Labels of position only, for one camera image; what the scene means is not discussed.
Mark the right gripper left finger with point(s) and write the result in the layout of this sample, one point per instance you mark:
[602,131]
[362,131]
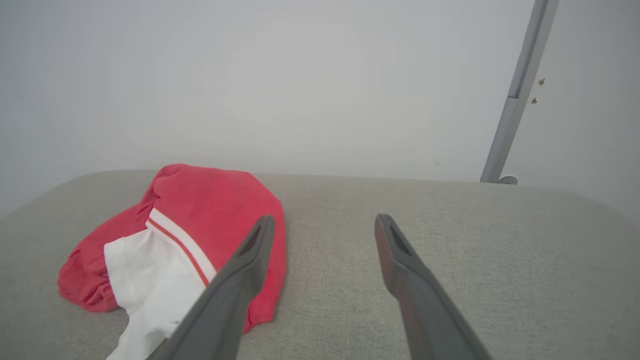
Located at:
[225,305]

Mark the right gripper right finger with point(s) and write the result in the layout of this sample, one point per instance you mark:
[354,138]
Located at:
[425,310]

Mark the red plastic basket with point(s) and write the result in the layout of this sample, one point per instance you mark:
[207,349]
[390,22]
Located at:
[215,210]

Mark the grey fabric sofa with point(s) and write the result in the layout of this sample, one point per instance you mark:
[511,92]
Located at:
[520,260]

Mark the grey metal pole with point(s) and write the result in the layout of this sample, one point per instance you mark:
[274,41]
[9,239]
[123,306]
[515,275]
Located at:
[520,85]

